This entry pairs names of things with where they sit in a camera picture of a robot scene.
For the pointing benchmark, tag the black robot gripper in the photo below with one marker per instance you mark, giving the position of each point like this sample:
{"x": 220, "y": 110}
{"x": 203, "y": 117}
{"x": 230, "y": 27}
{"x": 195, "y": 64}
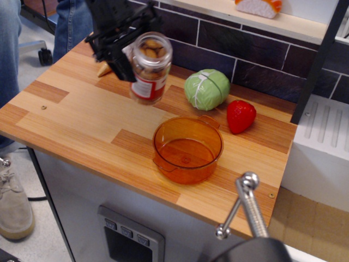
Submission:
{"x": 116, "y": 25}

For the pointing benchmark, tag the clear almond jar red label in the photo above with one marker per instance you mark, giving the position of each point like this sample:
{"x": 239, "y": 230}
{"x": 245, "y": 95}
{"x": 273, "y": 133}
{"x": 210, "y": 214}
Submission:
{"x": 151, "y": 60}

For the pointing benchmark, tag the orange transparent plastic pot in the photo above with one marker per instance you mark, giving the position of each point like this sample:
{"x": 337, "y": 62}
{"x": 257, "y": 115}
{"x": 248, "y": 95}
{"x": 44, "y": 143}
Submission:
{"x": 187, "y": 149}

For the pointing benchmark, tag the toy ice cream cone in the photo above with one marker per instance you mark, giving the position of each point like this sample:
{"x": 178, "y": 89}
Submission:
{"x": 105, "y": 68}

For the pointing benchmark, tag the green toy cabbage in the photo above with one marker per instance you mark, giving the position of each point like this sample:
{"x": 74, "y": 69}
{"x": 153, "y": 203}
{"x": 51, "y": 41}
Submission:
{"x": 207, "y": 89}

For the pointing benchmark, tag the black chair caster wheel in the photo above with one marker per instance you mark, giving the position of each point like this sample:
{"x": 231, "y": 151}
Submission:
{"x": 45, "y": 57}

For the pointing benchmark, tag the blue jeans leg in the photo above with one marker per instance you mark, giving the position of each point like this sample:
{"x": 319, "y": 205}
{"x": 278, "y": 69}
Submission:
{"x": 10, "y": 32}

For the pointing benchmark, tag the red toy strawberry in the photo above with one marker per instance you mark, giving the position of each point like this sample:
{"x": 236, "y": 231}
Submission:
{"x": 240, "y": 116}

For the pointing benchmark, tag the toy salmon sushi piece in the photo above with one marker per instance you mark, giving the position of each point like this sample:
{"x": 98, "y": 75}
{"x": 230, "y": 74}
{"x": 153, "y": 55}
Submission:
{"x": 264, "y": 8}

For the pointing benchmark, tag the light wooden shelf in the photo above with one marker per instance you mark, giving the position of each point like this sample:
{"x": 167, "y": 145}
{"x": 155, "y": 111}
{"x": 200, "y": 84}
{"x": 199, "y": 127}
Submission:
{"x": 283, "y": 24}

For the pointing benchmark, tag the grey oven control panel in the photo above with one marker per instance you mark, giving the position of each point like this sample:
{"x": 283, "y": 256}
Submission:
{"x": 128, "y": 240}

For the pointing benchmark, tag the white toy sink drainboard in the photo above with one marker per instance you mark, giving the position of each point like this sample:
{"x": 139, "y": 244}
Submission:
{"x": 324, "y": 126}

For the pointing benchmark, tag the beige suede shoe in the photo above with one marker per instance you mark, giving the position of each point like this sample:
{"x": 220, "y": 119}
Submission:
{"x": 17, "y": 219}

